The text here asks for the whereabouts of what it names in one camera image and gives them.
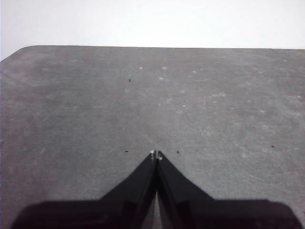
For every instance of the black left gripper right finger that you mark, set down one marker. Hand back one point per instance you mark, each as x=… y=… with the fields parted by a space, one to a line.
x=202 y=212

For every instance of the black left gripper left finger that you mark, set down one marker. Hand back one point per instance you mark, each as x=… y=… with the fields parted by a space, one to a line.
x=114 y=210

